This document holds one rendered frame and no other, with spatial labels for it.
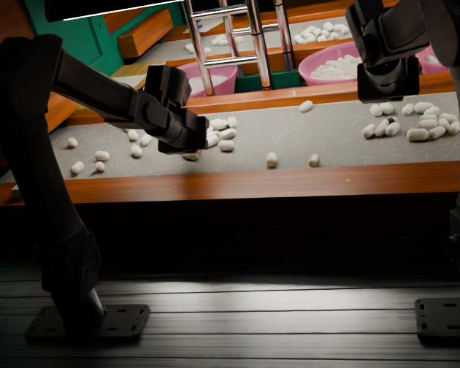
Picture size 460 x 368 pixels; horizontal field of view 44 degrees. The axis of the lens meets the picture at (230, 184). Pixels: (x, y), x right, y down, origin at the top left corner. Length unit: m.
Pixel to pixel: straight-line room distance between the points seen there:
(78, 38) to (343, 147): 0.90
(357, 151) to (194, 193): 0.31
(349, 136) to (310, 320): 0.43
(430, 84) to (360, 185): 0.40
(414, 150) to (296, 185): 0.23
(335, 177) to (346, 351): 0.30
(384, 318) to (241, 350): 0.20
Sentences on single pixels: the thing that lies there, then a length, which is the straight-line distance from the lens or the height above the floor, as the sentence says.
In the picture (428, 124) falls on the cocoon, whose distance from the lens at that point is 1.10.
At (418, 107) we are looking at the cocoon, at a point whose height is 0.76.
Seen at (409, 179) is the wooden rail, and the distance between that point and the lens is 0.92.
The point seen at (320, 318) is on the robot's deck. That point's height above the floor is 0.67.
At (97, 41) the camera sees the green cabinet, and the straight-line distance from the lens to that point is 1.76.
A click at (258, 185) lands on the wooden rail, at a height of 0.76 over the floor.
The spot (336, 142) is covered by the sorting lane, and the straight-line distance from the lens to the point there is 1.12.
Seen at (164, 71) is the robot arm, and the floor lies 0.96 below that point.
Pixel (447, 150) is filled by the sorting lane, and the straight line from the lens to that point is 1.05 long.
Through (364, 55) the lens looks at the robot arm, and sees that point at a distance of 0.85.
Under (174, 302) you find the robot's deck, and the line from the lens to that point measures 0.93.
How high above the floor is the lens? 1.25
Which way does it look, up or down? 29 degrees down
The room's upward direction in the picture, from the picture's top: 15 degrees counter-clockwise
